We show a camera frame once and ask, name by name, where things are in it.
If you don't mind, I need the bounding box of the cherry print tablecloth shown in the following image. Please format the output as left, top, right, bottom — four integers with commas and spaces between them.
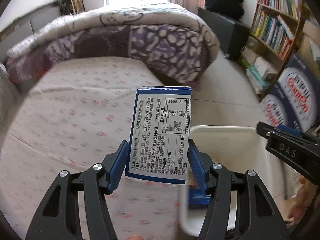
1, 57, 179, 239

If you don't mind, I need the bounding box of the black clothes pile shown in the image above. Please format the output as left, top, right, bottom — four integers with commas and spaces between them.
204, 0, 244, 21

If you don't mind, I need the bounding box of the white plastic waste bin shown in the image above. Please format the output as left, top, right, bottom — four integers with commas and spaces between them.
179, 126, 290, 239

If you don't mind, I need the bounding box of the lower Ganten water carton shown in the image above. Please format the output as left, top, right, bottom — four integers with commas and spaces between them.
260, 82, 295, 127

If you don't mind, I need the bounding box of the person's right hand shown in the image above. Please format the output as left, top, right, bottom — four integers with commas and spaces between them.
288, 176, 318, 221

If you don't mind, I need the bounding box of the white patterned duvet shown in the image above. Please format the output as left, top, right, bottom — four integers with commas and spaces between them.
6, 3, 220, 61

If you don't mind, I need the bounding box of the black storage bench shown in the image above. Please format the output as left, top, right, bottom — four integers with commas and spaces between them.
198, 8, 249, 61

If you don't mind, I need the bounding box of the brown cardboard box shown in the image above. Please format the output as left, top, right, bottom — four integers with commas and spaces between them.
298, 3, 319, 75

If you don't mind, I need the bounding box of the black handbag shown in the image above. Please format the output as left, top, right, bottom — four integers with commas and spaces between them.
60, 0, 73, 15

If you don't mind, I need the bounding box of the grey checked covered chair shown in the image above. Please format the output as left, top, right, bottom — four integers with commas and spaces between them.
0, 63, 21, 145

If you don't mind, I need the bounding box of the person's left hand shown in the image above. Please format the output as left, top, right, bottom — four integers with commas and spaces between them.
126, 235, 143, 240

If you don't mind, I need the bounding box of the wooden bookshelf with books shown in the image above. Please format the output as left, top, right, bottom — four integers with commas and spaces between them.
239, 0, 308, 100

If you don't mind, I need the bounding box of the white label blue box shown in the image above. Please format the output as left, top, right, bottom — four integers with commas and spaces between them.
125, 87, 192, 184

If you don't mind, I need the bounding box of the upper Ganten water carton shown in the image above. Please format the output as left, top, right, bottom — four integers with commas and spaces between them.
278, 54, 319, 132

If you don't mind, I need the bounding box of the ganten water carton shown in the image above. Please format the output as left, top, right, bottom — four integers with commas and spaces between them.
260, 82, 295, 127
278, 54, 319, 132

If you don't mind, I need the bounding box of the bed with grey headboard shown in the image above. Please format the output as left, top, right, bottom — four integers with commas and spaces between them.
0, 3, 221, 86

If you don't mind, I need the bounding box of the blue carton box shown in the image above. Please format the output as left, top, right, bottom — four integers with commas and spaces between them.
188, 188, 210, 209

